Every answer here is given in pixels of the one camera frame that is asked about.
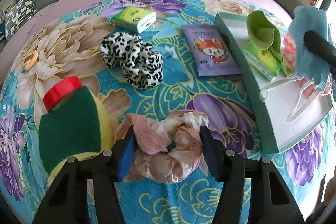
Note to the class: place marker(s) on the green tissue pack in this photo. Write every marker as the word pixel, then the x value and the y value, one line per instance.
pixel 135 18
pixel 265 60

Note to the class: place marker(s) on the purple cartoon wipes pack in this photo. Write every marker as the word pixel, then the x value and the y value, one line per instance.
pixel 210 50

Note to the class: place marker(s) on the blue cloth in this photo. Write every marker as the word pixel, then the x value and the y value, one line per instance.
pixel 302 22

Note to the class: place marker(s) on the teal shallow box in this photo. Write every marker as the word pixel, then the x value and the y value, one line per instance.
pixel 262 121

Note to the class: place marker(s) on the green yellow sponge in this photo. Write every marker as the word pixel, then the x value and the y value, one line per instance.
pixel 71 129

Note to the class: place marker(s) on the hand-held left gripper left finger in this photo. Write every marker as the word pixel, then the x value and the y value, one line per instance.
pixel 127 158

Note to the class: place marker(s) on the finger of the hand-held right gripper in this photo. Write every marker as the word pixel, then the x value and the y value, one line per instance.
pixel 320 48

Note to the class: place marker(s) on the black white patterned pillow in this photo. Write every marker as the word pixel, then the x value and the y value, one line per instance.
pixel 21 12

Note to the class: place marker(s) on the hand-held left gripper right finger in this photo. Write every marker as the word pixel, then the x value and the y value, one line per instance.
pixel 210 158

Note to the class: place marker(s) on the floral printed blanket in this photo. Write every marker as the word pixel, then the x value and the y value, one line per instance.
pixel 170 98

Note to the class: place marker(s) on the green cloth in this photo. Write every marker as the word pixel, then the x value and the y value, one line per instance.
pixel 262 32

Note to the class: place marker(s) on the white plastic tongs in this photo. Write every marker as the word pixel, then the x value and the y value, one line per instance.
pixel 265 91

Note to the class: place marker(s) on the coral fluffy scrunchie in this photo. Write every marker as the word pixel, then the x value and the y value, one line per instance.
pixel 288 53

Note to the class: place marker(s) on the red lid jar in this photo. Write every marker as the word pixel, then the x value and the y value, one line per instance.
pixel 60 92

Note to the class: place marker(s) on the pink lace cloth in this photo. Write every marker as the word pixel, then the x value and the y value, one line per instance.
pixel 157 140

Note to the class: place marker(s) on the leopard print scrunchie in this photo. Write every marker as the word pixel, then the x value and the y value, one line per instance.
pixel 131 58

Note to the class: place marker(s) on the small round gold tin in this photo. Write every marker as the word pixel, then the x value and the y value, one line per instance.
pixel 30 60

